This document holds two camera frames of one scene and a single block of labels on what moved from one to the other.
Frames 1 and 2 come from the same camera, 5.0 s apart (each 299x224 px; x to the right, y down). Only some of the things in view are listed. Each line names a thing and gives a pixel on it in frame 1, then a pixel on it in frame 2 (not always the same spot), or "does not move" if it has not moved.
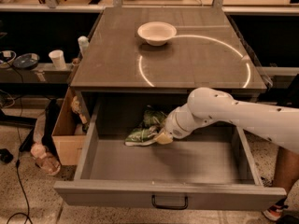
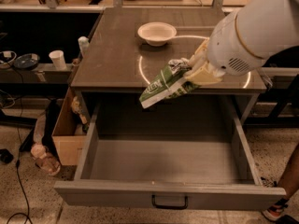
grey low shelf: [44, 73] does not move
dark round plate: [26, 62] does not move
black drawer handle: [153, 203] does not move
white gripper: [172, 127] → [230, 49]
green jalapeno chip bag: [152, 123] → [168, 85]
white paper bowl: [157, 33] does not move
